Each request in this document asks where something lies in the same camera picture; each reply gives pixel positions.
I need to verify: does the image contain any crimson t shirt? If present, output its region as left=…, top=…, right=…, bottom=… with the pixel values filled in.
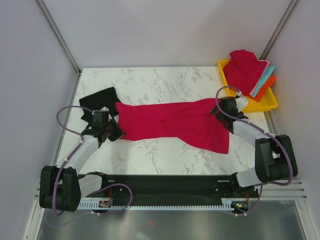
left=115, top=98, right=230, bottom=154
left=222, top=49, right=269, bottom=96

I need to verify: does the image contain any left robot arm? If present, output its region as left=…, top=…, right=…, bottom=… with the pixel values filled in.
left=39, top=106, right=125, bottom=217

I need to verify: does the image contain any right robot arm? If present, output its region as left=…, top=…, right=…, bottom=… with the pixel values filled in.
left=210, top=96, right=298, bottom=197

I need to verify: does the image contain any folded black t shirt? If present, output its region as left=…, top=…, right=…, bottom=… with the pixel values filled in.
left=79, top=87, right=121, bottom=116

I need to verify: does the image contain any pink t shirt in tray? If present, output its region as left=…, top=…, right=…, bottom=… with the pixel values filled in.
left=229, top=58, right=271, bottom=97

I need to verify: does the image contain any yellow plastic tray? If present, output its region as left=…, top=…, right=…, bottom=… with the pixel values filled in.
left=217, top=58, right=279, bottom=114

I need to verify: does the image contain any crimson t shirt in tray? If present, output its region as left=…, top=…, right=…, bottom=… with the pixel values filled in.
left=222, top=49, right=269, bottom=96

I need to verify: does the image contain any orange t shirt in tray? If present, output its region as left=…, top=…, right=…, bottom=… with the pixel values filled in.
left=253, top=74, right=277, bottom=102

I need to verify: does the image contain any teal t shirt in tray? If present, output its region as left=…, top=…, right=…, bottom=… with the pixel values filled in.
left=250, top=66, right=275, bottom=97

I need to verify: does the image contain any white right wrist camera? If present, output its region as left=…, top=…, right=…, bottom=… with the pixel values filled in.
left=235, top=92, right=249, bottom=112

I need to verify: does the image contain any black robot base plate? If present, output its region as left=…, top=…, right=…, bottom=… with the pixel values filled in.
left=92, top=174, right=259, bottom=205

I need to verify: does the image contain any white slotted cable duct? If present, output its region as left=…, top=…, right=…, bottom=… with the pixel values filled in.
left=77, top=198, right=248, bottom=211

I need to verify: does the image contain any aluminium front rail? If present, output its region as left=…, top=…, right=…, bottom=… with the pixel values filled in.
left=34, top=178, right=310, bottom=201

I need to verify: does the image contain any right aluminium corner post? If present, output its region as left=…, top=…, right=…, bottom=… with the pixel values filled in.
left=260, top=0, right=300, bottom=60

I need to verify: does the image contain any aluminium corner post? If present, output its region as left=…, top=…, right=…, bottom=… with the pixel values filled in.
left=33, top=0, right=82, bottom=76
left=260, top=0, right=300, bottom=60

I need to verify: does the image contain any left aluminium corner post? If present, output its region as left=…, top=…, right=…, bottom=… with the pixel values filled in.
left=33, top=0, right=82, bottom=76

